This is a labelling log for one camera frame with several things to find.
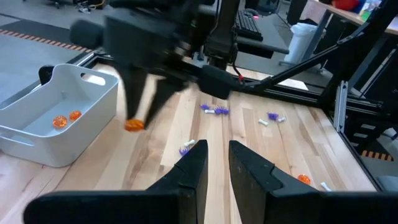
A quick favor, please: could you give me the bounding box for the silver aluminium extrusion piece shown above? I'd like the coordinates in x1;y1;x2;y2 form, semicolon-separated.
333;80;349;133

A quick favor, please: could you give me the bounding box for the black aluminium table frame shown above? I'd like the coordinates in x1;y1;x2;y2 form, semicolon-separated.
0;0;398;192

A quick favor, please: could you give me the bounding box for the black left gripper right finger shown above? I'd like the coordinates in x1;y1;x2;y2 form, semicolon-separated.
228;139;398;224

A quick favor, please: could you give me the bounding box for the wooden side table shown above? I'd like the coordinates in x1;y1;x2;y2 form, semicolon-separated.
298;0;398;35

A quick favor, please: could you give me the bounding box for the white waste bin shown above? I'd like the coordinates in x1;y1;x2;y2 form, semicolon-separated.
283;22;326;65

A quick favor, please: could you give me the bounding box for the black mat orange striped edge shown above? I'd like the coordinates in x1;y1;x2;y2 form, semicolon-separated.
0;18;96;54
361;149;395;162

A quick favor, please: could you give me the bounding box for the white plastic basket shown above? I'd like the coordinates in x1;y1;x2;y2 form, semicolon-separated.
0;63;120;168

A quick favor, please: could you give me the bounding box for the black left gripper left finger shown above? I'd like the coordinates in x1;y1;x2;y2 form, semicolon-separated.
22;139;209;224

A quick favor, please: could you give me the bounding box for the black backlit keyboard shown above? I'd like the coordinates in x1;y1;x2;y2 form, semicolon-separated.
234;10;264;42

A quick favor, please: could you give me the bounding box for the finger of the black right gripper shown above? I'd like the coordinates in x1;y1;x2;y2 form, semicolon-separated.
143;76;189;128
118;65;147;123

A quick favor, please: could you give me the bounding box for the red plastic bowl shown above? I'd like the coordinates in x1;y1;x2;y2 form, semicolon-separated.
331;0;361;11

